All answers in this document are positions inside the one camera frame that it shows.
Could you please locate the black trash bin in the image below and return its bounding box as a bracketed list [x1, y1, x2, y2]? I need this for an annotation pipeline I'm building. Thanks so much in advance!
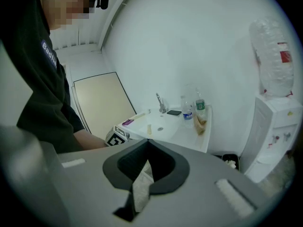
[212, 152, 241, 172]

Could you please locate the chrome faucet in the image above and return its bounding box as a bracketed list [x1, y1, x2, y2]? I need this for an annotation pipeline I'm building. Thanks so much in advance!
[155, 93, 169, 114]

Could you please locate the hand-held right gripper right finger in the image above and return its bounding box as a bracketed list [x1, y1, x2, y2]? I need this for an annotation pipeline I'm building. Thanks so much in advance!
[136, 139, 273, 227]

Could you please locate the water bottle with blue label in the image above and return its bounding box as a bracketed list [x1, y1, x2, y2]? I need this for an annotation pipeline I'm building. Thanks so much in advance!
[180, 95, 194, 129]

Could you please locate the person's black t-shirt torso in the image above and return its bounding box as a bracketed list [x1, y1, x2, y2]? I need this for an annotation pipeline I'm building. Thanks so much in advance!
[0, 0, 92, 154]

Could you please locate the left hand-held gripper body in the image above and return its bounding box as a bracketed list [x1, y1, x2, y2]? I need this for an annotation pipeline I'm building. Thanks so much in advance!
[105, 125, 131, 148]

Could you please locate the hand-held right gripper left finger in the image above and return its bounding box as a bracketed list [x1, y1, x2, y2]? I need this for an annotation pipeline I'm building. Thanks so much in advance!
[58, 139, 149, 227]

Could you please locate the person's head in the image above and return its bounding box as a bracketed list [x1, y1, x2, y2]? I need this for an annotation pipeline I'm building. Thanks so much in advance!
[39, 0, 97, 30]

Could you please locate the white water dispenser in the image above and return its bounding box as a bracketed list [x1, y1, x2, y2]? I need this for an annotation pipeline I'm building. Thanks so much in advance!
[240, 95, 301, 183]

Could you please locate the brown snack bag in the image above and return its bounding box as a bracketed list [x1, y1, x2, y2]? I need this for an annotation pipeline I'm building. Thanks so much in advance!
[193, 114, 208, 136]

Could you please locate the beige wooden stick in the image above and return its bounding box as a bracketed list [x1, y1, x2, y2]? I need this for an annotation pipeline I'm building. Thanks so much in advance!
[129, 112, 146, 121]

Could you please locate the plastic-wrapped water jug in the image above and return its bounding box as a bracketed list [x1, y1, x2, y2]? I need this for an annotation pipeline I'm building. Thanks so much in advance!
[248, 17, 295, 98]

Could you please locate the person's left forearm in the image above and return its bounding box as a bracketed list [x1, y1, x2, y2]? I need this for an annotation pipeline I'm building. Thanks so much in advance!
[73, 129, 108, 151]

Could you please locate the water bottle with green label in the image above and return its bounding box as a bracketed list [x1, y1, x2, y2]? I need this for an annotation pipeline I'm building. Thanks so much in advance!
[195, 87, 206, 118]

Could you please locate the beige door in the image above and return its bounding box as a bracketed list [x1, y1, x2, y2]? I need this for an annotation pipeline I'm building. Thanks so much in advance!
[72, 71, 137, 139]

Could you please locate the clear plastic bag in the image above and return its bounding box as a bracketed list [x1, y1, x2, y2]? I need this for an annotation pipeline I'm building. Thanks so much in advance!
[258, 159, 294, 198]

